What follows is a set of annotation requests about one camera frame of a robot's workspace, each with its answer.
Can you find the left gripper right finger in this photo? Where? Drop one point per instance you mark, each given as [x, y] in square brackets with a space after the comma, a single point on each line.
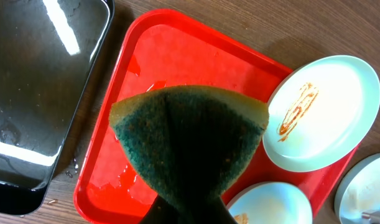
[212, 212]

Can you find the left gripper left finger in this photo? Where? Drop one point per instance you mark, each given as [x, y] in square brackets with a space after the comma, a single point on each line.
[161, 212]

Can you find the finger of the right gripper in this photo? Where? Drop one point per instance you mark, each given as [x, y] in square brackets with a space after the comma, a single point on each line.
[371, 217]

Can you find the light blue plate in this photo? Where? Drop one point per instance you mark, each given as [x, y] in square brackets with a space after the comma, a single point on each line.
[359, 191]
[271, 202]
[321, 112]

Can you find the green yellow scrub sponge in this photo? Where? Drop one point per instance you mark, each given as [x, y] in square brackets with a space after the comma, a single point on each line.
[189, 143]

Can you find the light blue plate top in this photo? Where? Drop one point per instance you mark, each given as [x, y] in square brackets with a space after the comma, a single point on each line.
[321, 112]

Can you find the red plastic serving tray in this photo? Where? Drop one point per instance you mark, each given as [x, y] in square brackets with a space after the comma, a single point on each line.
[161, 48]

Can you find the black rectangular water basin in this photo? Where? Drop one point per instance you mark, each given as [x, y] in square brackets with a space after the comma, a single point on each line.
[47, 52]

